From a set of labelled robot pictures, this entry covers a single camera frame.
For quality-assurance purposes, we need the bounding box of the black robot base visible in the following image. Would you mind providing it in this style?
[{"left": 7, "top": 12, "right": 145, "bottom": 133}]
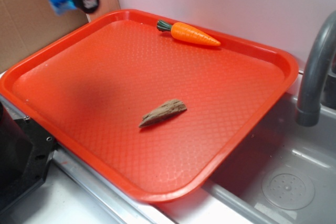
[{"left": 1, "top": 104, "right": 55, "bottom": 214}]

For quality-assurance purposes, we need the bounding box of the red plastic tray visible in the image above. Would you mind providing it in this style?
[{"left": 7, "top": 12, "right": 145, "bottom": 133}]
[{"left": 1, "top": 10, "right": 299, "bottom": 203}]

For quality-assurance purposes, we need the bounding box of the blue sponge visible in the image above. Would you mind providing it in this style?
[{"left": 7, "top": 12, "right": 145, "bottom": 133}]
[{"left": 48, "top": 0, "right": 77, "bottom": 16}]

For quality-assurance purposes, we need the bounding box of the grey plastic sink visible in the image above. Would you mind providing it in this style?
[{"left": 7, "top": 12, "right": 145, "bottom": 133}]
[{"left": 160, "top": 95, "right": 335, "bottom": 223}]

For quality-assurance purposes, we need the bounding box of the brown cardboard panel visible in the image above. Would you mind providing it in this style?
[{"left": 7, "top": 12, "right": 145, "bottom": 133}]
[{"left": 1, "top": 0, "right": 120, "bottom": 72}]

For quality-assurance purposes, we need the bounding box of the orange toy carrot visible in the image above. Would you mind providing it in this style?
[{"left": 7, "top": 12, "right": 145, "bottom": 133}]
[{"left": 156, "top": 20, "right": 221, "bottom": 47}]

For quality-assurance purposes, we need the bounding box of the brown wood piece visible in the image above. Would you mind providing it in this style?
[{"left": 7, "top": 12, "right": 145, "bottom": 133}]
[{"left": 139, "top": 99, "right": 187, "bottom": 128}]

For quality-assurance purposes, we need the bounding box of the grey faucet spout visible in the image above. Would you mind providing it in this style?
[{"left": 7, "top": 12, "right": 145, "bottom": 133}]
[{"left": 295, "top": 12, "right": 335, "bottom": 127}]

